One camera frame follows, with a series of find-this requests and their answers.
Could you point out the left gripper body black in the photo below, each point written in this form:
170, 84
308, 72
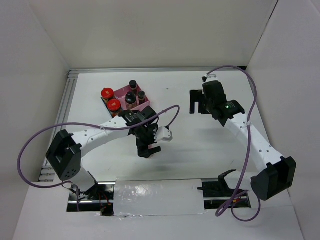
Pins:
146, 137

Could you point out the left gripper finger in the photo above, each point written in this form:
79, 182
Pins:
154, 150
143, 151

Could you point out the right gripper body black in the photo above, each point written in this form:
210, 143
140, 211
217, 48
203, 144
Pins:
205, 101

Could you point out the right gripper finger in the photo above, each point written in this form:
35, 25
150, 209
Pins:
202, 109
195, 96

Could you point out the black-cap spice bottle front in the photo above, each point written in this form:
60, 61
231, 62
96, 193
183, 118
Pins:
130, 101

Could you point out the red-cap jar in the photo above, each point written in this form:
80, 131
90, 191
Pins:
107, 94
114, 107

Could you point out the small black-cap spice bottle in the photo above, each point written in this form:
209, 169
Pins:
133, 85

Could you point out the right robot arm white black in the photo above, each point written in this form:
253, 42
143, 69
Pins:
275, 172

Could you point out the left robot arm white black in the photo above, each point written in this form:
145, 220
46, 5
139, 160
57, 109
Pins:
67, 149

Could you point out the pink drawer box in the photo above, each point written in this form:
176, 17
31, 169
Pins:
120, 95

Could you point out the white taped front cover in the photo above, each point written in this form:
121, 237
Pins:
151, 198

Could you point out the blue drawer box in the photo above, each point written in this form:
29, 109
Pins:
106, 107

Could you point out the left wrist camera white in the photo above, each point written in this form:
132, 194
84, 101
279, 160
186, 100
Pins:
163, 134

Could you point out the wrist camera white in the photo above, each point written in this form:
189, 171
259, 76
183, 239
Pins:
163, 134
209, 77

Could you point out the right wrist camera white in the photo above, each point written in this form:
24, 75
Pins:
209, 77

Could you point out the aluminium rail back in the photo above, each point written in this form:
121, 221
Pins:
139, 70

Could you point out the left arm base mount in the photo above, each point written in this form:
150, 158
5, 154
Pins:
100, 199

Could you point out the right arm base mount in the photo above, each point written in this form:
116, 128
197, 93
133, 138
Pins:
218, 190

